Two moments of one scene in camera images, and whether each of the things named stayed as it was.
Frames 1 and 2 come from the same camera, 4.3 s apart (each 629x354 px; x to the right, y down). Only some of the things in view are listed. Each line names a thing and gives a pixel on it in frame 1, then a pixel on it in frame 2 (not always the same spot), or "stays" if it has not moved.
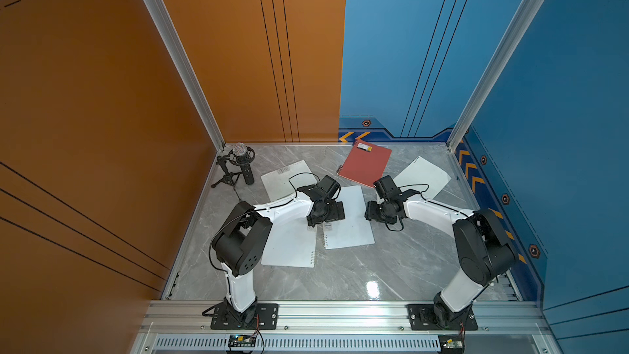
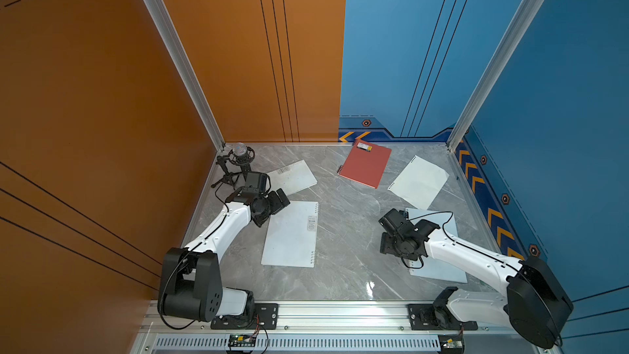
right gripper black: x=369 y=213 -> x=384 y=240
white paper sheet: x=291 y=243 stays
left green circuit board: x=238 y=340 stays
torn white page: x=423 y=175 stays
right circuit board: x=451 y=343 stays
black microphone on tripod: x=237 y=161 stays
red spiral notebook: x=364 y=162 stays
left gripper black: x=335 y=214 -> x=277 y=204
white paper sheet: x=355 y=229 -> x=427 y=265
